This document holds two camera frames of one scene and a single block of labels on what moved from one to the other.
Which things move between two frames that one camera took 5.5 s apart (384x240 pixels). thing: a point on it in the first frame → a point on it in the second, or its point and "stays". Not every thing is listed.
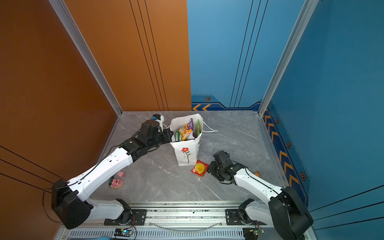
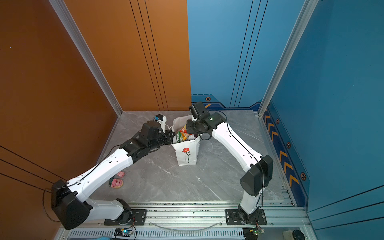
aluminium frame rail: (171, 221) stays
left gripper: (168, 137) stays
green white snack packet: (178, 136) stays
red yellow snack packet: (200, 168) → (184, 130)
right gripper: (212, 164) → (189, 129)
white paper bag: (186, 151) stays
